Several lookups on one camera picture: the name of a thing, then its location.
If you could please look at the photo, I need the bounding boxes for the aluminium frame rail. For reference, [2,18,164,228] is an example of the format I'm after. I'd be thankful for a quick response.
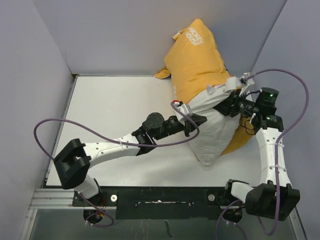
[20,188,307,240]

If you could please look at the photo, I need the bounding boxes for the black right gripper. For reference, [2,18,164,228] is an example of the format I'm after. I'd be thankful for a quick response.
[213,89,261,118]

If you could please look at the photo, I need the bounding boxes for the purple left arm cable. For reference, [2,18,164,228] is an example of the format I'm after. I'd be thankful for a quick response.
[33,100,201,228]

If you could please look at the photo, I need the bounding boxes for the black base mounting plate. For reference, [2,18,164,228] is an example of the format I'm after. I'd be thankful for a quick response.
[71,183,253,225]

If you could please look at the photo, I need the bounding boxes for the white pillow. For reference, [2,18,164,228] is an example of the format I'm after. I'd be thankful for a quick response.
[183,76,239,166]

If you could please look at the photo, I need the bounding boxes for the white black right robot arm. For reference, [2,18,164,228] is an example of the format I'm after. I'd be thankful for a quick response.
[214,87,300,221]

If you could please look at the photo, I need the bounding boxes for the blue yellow Mickey pillowcase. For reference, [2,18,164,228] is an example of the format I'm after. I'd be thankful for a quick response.
[154,19,253,155]

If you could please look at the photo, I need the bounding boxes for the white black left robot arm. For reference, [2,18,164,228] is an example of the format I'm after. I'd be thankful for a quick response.
[53,112,207,206]

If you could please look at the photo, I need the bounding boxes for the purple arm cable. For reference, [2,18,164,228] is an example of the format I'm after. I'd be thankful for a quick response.
[216,68,310,236]
[33,100,201,228]

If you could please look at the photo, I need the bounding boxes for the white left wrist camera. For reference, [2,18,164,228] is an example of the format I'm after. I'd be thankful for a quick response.
[173,100,193,121]

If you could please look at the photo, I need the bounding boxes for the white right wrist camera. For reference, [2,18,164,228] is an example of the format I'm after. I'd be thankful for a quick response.
[239,72,255,92]

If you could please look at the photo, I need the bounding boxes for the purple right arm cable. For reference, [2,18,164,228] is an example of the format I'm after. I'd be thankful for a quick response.
[216,68,310,236]

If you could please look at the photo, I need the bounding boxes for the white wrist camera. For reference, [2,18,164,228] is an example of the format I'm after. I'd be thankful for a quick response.
[239,72,255,92]
[173,100,193,121]

